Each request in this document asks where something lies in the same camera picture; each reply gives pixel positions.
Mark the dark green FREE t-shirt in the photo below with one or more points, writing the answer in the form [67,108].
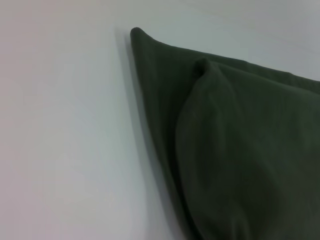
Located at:
[237,150]

